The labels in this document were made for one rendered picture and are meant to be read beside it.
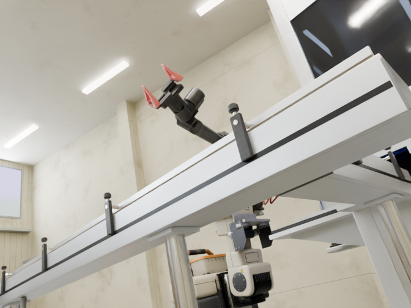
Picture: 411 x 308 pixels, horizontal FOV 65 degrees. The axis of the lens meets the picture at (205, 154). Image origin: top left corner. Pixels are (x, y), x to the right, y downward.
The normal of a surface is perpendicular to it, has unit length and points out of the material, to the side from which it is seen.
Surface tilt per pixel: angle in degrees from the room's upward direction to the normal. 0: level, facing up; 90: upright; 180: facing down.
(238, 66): 90
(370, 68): 90
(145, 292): 90
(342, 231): 90
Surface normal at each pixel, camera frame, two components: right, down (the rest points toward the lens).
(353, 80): -0.70, -0.15
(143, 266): -0.53, -0.24
